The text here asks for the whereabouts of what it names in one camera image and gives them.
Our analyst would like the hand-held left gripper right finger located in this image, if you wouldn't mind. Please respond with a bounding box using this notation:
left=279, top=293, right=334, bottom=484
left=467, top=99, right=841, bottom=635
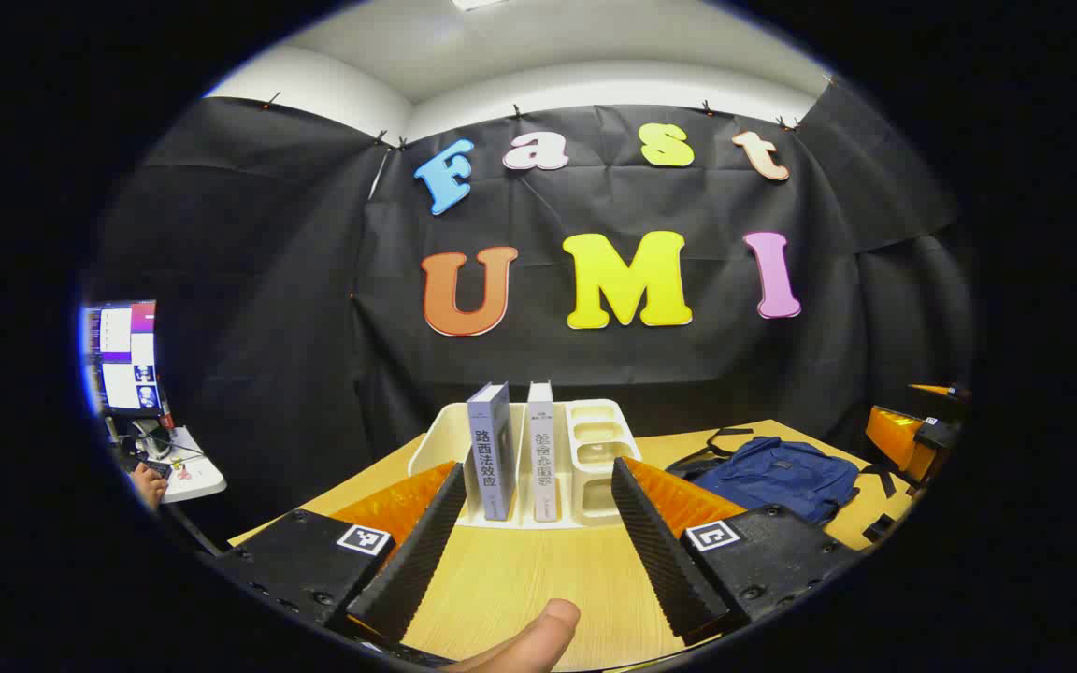
left=610, top=456, right=865, bottom=648

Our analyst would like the blue schoolbag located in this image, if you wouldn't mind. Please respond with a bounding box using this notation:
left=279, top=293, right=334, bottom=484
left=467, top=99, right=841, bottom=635
left=665, top=427, right=899, bottom=526

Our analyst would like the blue-grey book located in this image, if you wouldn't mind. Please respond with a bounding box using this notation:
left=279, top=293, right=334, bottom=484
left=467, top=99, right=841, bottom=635
left=466, top=381, right=518, bottom=522

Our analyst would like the white plastic bookshelf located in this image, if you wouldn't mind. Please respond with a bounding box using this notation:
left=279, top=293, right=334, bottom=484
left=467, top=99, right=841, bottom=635
left=408, top=399, right=644, bottom=529

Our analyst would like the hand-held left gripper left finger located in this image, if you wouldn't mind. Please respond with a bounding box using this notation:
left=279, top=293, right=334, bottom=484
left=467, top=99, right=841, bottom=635
left=209, top=460, right=469, bottom=646

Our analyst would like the silver round device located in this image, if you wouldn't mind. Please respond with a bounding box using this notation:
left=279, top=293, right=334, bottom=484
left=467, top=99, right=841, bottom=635
left=132, top=419, right=175, bottom=461

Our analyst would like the computer monitor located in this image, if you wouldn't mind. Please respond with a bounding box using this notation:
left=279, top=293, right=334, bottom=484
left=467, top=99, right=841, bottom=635
left=80, top=299, right=164, bottom=417

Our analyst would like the small white side table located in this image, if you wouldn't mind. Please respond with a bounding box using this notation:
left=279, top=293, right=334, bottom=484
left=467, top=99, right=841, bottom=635
left=122, top=425, right=226, bottom=504

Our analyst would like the white book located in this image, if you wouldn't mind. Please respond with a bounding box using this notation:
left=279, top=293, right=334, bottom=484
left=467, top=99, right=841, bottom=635
left=526, top=380, right=560, bottom=523

